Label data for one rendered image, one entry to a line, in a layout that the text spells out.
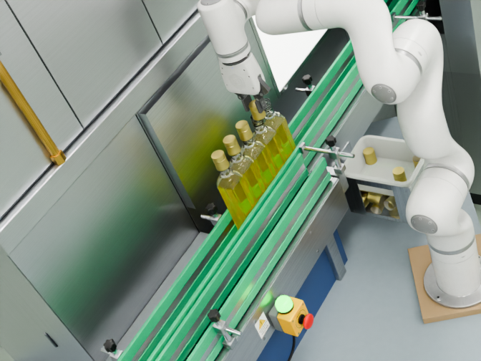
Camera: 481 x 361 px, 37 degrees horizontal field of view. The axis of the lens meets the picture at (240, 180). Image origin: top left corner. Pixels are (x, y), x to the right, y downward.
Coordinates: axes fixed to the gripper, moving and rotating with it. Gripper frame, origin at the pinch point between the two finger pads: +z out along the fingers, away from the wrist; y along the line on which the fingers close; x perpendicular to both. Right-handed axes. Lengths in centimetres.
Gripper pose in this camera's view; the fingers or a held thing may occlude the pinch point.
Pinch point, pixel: (254, 103)
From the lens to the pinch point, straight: 189.5
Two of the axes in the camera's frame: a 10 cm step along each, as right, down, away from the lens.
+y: 8.0, 1.6, -5.8
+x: 5.1, -6.9, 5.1
